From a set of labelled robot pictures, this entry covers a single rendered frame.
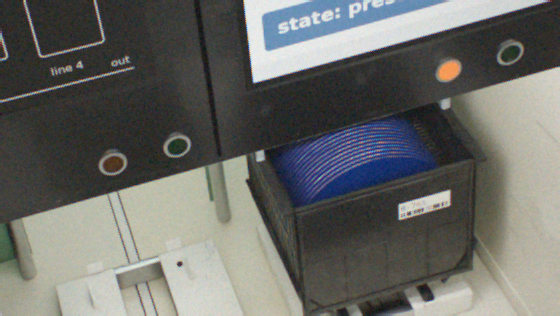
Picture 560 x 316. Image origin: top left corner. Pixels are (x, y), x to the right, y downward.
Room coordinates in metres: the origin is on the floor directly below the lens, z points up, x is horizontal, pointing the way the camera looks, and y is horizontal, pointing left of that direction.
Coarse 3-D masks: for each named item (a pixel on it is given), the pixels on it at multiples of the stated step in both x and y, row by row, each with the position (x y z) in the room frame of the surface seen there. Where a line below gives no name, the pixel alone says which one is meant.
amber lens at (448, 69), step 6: (444, 60) 0.71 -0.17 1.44; (450, 60) 0.71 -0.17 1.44; (456, 60) 0.71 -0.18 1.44; (438, 66) 0.71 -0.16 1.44; (444, 66) 0.70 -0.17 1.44; (450, 66) 0.70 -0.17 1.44; (456, 66) 0.71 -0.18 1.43; (438, 72) 0.70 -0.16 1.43; (444, 72) 0.70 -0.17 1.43; (450, 72) 0.70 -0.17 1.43; (456, 72) 0.71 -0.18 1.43; (438, 78) 0.70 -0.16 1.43; (444, 78) 0.70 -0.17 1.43; (450, 78) 0.71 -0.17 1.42
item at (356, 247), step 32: (416, 128) 1.05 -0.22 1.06; (448, 128) 0.99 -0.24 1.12; (256, 160) 0.97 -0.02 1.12; (448, 160) 0.99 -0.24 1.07; (480, 160) 0.93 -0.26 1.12; (256, 192) 1.05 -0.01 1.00; (352, 192) 0.90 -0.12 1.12; (384, 192) 0.91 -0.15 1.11; (416, 192) 0.91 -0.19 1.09; (448, 192) 0.92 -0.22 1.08; (288, 224) 0.91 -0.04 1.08; (320, 224) 0.89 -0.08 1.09; (352, 224) 0.90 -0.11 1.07; (384, 224) 0.91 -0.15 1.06; (416, 224) 0.91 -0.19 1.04; (448, 224) 0.92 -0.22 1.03; (288, 256) 0.92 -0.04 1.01; (320, 256) 0.89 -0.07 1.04; (352, 256) 0.90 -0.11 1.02; (384, 256) 0.91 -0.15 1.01; (416, 256) 0.91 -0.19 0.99; (448, 256) 0.92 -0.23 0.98; (320, 288) 0.89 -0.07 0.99; (352, 288) 0.90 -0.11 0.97; (384, 288) 0.91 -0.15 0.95; (416, 288) 0.94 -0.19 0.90
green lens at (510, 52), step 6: (510, 42) 0.72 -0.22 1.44; (516, 42) 0.72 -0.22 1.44; (504, 48) 0.72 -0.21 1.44; (510, 48) 0.71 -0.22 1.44; (516, 48) 0.72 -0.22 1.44; (522, 48) 0.72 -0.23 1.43; (498, 54) 0.71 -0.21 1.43; (504, 54) 0.71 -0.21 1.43; (510, 54) 0.71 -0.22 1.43; (516, 54) 0.72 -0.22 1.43; (498, 60) 0.71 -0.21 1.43; (504, 60) 0.71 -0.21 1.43; (510, 60) 0.71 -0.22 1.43; (516, 60) 0.72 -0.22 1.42
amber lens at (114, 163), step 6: (108, 156) 0.65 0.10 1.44; (114, 156) 0.65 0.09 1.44; (120, 156) 0.65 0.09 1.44; (102, 162) 0.65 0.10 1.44; (108, 162) 0.65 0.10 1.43; (114, 162) 0.65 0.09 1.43; (120, 162) 0.65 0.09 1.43; (126, 162) 0.65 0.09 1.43; (102, 168) 0.65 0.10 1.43; (108, 168) 0.65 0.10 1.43; (114, 168) 0.65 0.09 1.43; (120, 168) 0.65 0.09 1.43; (108, 174) 0.65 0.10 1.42; (114, 174) 0.65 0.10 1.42
